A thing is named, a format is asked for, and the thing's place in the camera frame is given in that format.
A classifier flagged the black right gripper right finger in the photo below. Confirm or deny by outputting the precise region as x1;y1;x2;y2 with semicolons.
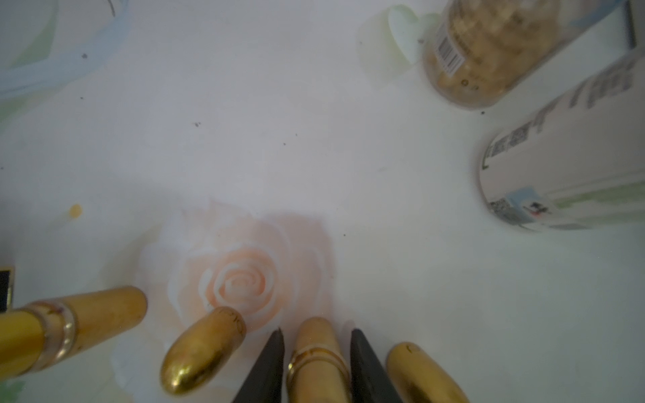
350;328;402;403

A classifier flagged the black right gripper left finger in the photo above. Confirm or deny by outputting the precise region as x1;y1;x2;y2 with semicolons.
233;329;285;403

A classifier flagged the gold bullet lipstick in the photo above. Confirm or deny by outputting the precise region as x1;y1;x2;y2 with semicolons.
1;285;148;380
286;317;351;403
160;307;246;396

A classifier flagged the green capped jar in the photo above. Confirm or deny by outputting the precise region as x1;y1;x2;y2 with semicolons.
479;47;644;231

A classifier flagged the amber glass jar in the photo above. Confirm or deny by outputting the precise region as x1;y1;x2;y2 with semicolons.
423;0;622;109

